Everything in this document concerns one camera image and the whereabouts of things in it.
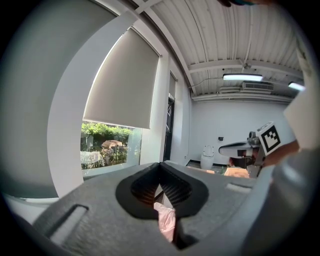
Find ceiling light bar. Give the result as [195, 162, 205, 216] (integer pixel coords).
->
[287, 81, 306, 91]
[222, 73, 264, 81]

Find person's right forearm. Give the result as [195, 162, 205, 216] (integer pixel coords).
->
[263, 139, 301, 169]

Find black framed window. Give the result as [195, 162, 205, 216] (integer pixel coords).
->
[163, 96, 176, 161]

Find white round bin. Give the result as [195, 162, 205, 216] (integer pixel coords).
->
[201, 144, 215, 170]

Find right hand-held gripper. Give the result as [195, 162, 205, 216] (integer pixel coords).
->
[218, 121, 281, 178]

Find white air vent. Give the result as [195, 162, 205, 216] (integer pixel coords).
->
[241, 81, 274, 90]

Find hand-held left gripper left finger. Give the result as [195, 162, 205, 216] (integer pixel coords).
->
[32, 162, 176, 256]

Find pink cloth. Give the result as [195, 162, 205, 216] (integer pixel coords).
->
[153, 202, 177, 242]

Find large creased cardboard box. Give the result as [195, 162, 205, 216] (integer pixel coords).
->
[223, 166, 251, 179]

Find person's beige shirt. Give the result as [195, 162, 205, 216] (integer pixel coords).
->
[283, 32, 320, 151]

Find fixed glass window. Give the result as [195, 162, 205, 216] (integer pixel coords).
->
[80, 121, 143, 176]

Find narrow grey roller blind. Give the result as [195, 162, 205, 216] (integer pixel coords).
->
[169, 72, 177, 96]

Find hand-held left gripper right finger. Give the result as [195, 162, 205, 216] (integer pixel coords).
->
[159, 162, 258, 256]

